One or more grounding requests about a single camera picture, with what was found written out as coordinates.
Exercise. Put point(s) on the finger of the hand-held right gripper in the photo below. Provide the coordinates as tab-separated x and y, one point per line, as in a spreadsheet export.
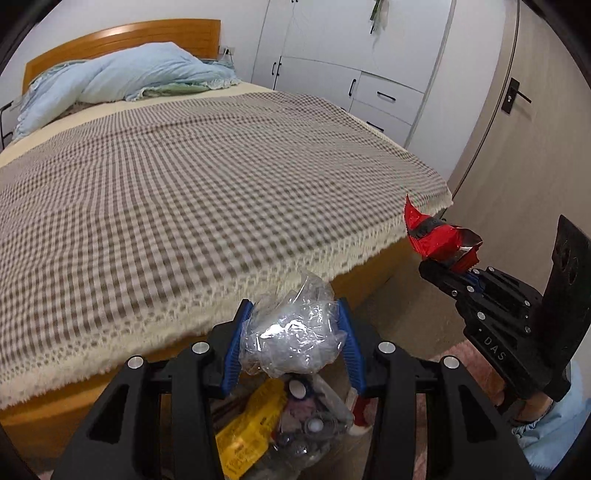
503	290
443	279

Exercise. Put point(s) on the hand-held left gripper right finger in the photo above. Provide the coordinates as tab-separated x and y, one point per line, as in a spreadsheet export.
353	355

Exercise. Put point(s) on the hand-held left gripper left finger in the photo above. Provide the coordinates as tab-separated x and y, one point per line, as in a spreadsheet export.
235	355

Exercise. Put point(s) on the small red packet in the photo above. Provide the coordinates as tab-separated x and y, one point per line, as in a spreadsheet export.
438	237

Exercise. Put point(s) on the translucent plastic bag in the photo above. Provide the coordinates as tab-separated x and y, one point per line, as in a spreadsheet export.
334	404

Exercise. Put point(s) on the clear plastic wrapper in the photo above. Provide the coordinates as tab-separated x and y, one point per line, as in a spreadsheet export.
291	337

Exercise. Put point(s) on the purple towel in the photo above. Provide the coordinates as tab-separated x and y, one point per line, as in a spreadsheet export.
301	408

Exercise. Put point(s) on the yellow snack bag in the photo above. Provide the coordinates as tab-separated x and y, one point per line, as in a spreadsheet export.
249	429

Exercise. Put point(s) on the leaf print trash bag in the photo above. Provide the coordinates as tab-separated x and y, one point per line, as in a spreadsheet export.
295	467

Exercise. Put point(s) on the person's right forearm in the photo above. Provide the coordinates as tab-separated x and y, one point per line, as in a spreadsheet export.
558	429

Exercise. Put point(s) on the person's right hand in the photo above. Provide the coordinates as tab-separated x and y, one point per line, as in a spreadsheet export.
535	408

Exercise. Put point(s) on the person's right red sock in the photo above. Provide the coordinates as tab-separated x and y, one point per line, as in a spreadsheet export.
361	404

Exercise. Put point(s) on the clear plastic container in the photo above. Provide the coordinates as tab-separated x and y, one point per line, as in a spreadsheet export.
304	443

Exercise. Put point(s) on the white wardrobe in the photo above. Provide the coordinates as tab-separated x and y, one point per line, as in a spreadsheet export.
323	37

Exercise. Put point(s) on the hanging pale green cloth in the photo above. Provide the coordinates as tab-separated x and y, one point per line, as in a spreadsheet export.
381	14

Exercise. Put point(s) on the cream bed sheet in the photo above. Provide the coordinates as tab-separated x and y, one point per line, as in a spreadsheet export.
51	129

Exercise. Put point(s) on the light blue duvet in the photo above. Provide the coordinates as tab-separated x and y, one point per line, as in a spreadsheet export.
138	74

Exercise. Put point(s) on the wall socket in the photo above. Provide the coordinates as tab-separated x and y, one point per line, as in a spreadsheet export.
226	50

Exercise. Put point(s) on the wooden bed frame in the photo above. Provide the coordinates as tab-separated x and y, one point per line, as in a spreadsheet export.
115	39

